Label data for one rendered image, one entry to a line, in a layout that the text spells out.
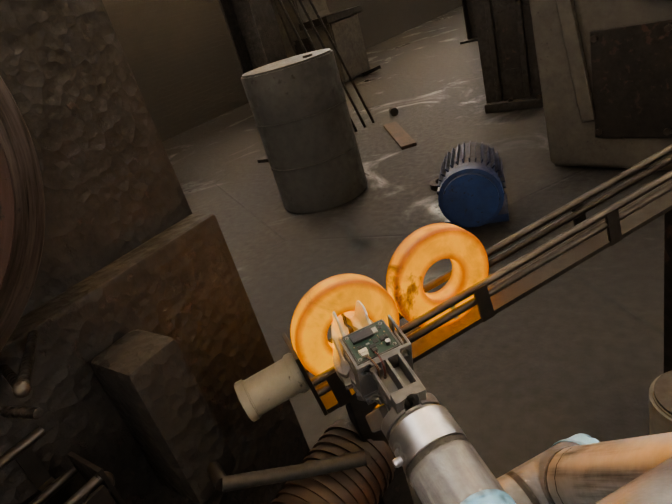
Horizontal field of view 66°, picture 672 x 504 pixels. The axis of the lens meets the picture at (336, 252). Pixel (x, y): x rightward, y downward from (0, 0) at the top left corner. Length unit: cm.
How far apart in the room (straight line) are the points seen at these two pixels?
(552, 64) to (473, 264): 220
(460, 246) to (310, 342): 25
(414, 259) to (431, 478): 31
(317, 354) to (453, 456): 26
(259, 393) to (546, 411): 100
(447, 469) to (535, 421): 101
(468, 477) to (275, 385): 30
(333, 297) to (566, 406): 101
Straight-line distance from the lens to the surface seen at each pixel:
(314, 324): 71
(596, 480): 53
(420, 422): 57
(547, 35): 290
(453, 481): 54
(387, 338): 61
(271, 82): 306
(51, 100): 79
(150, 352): 69
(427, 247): 73
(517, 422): 155
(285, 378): 73
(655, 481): 28
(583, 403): 159
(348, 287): 70
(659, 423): 87
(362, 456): 77
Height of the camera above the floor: 112
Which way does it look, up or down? 25 degrees down
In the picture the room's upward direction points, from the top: 17 degrees counter-clockwise
